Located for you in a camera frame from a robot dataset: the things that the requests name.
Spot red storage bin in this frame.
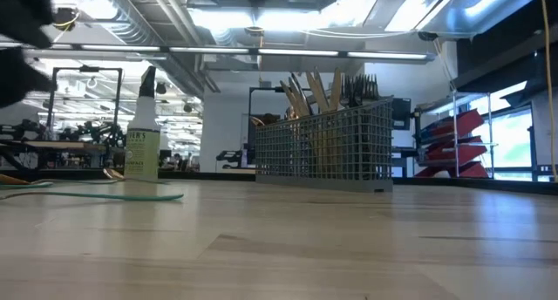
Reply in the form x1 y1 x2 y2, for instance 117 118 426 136
420 109 485 140
425 136 488 162
413 160 490 180

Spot black metal stand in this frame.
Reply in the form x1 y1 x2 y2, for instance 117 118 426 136
247 85 309 118

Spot grey plastic cutlery basket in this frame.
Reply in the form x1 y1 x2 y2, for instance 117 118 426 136
255 94 394 193

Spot black ceiling-mounted device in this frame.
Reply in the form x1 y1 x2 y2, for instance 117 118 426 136
51 6 81 32

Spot metal shelf rack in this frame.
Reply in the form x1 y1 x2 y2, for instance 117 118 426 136
435 90 498 180

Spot spray bottle yellow-green label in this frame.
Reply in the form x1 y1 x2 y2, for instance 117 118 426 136
124 65 162 182

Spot person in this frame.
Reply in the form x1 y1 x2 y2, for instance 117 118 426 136
174 153 193 173

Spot background wooden table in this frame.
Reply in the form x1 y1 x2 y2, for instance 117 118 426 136
0 138 127 168

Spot silver ventilation duct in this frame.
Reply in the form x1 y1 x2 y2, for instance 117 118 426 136
69 0 206 99

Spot black metal rig frame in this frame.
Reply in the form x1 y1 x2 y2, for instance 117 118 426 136
46 65 124 133

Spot dark monitor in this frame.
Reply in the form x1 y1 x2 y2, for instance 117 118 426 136
391 98 412 132

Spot long led light bar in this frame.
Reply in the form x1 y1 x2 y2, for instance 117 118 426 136
0 41 432 61

